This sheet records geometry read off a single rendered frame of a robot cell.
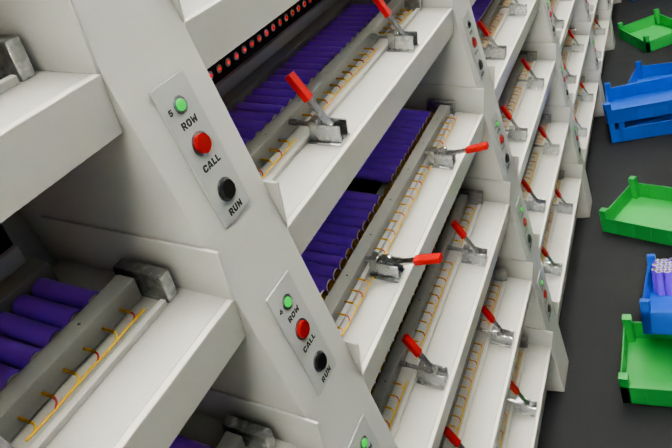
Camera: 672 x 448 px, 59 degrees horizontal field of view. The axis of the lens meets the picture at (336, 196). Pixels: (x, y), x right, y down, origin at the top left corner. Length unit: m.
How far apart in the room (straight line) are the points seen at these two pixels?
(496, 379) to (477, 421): 0.09
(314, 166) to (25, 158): 0.32
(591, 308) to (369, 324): 1.12
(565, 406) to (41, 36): 1.36
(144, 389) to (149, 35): 0.25
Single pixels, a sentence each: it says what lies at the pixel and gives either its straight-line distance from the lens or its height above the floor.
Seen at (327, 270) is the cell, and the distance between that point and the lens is 0.76.
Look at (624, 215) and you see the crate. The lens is 2.06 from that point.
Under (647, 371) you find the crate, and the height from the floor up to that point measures 0.00.
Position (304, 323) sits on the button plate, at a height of 0.88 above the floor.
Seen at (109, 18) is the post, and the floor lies 1.18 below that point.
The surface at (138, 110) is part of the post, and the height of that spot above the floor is 1.12.
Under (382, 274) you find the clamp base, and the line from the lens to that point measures 0.76.
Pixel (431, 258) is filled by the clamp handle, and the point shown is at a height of 0.79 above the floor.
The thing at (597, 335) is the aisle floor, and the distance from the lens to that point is 1.69.
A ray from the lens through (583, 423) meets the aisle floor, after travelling 1.52.
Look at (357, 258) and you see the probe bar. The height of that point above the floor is 0.79.
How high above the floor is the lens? 1.20
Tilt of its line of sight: 26 degrees down
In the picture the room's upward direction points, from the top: 24 degrees counter-clockwise
